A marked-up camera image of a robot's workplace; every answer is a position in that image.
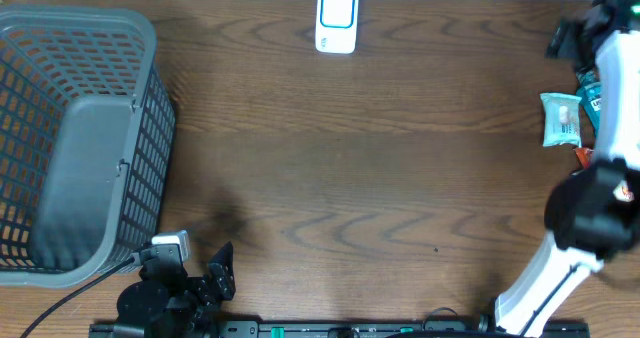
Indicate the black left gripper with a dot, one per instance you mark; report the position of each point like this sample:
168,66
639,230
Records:
223,278

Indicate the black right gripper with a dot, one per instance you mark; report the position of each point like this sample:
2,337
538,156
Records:
567,33

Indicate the blue mouthwash bottle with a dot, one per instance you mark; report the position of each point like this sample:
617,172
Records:
589,91

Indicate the white tissue pack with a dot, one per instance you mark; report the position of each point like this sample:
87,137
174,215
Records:
561,123

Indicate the red chocolate bar wrapper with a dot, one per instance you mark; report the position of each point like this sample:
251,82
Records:
584,155

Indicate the yellow snack bag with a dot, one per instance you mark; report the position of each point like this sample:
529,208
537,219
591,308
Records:
623,193

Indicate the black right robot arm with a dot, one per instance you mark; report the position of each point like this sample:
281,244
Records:
592,215

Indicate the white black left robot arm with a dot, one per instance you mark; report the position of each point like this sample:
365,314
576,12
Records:
167,302

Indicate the white barcode scanner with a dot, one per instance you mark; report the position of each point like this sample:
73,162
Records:
336,26

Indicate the grey plastic basket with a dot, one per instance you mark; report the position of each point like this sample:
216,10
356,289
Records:
87,130

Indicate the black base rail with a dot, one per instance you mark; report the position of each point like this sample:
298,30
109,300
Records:
252,329

